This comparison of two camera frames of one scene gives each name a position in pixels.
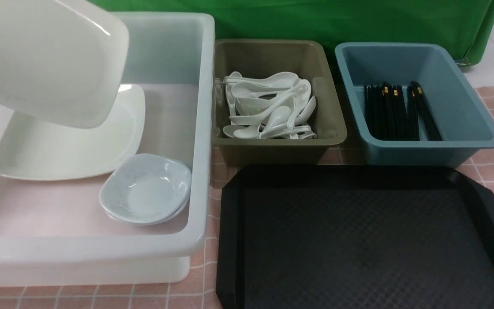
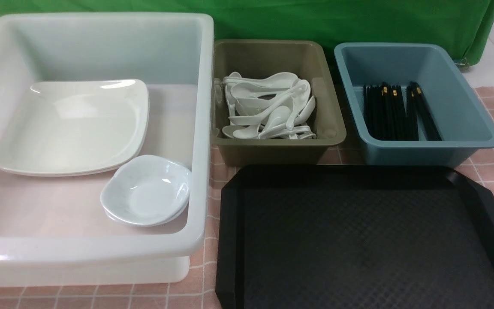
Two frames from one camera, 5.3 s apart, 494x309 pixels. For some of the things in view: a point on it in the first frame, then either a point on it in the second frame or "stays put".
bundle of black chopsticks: x=387 y=118 stays put
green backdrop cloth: x=473 y=23 stays put
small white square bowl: x=146 y=189 stays put
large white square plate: x=47 y=59 -> x=76 y=127
